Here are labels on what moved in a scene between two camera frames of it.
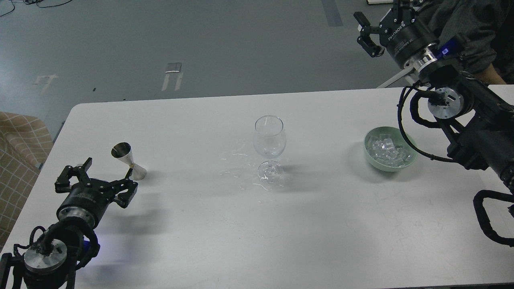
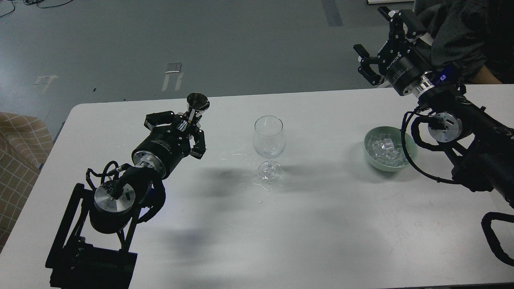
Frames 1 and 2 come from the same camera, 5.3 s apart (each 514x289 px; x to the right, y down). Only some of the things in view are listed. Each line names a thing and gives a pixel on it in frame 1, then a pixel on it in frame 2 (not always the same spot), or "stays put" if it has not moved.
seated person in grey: x=484 y=29 stays put
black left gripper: x=86 y=200 -> x=166 y=146
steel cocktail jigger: x=123 y=151 -> x=199 y=102
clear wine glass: x=269 y=140 stays put
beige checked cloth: x=25 y=143 stays put
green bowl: x=387 y=149 stays put
